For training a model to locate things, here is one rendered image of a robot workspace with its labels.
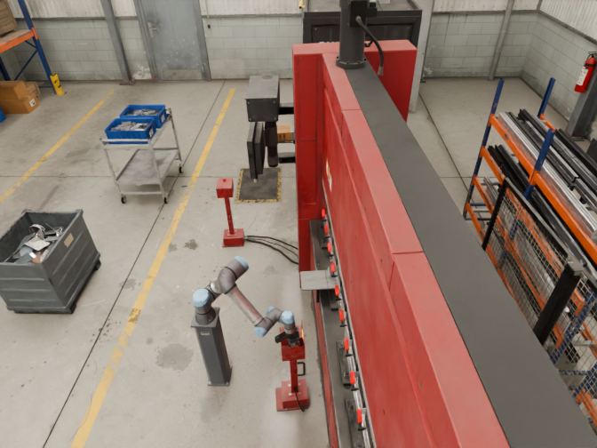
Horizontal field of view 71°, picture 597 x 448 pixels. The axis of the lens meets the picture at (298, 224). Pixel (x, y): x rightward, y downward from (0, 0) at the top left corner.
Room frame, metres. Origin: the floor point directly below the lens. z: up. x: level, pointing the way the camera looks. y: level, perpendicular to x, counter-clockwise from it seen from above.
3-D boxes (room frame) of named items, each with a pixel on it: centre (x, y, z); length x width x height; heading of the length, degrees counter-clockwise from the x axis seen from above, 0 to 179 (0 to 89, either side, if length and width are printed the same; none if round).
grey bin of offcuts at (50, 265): (3.04, 2.48, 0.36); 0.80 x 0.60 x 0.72; 177
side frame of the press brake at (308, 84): (3.07, -0.42, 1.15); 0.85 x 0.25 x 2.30; 92
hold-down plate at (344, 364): (1.48, -0.25, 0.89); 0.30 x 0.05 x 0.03; 2
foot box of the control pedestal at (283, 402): (1.75, 0.10, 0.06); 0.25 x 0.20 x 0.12; 94
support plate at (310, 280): (2.08, -0.14, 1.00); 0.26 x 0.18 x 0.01; 92
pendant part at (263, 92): (3.32, 0.25, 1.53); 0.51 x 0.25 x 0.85; 179
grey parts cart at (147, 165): (4.92, 1.98, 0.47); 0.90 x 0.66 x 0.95; 177
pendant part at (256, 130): (3.28, 0.34, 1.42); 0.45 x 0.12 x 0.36; 179
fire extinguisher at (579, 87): (6.04, -4.23, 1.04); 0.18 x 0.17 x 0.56; 177
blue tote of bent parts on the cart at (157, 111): (5.17, 1.96, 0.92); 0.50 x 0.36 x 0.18; 87
